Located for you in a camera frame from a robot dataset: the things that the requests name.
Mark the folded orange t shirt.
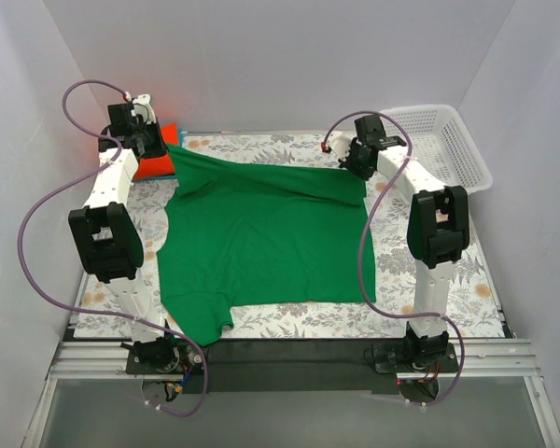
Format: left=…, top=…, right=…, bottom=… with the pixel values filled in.
left=133, top=123, right=178, bottom=180

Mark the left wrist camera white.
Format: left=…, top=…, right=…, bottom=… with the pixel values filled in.
left=122, top=91, right=155, bottom=122

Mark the green t shirt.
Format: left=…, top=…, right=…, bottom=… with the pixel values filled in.
left=157, top=147, right=376, bottom=345

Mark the floral patterned table mat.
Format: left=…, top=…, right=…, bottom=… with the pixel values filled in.
left=74, top=133, right=508, bottom=341

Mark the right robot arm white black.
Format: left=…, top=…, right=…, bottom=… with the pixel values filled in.
left=324, top=111, right=470, bottom=364

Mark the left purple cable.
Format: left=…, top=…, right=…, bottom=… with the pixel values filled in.
left=18, top=79, right=211, bottom=417

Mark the aluminium rail frame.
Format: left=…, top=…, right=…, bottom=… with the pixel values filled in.
left=23, top=339, right=560, bottom=447

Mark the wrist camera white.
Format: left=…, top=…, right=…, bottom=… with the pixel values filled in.
left=122, top=91, right=155, bottom=122
left=322, top=132, right=354, bottom=162

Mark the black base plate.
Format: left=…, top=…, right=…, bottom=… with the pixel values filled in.
left=122, top=339, right=459, bottom=395

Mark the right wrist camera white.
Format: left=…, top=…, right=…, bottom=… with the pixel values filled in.
left=322, top=132, right=354, bottom=162

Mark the white plastic basket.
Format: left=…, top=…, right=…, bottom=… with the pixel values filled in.
left=383, top=105, right=493, bottom=194

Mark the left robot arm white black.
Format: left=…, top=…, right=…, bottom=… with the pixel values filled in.
left=68, top=94, right=177, bottom=370

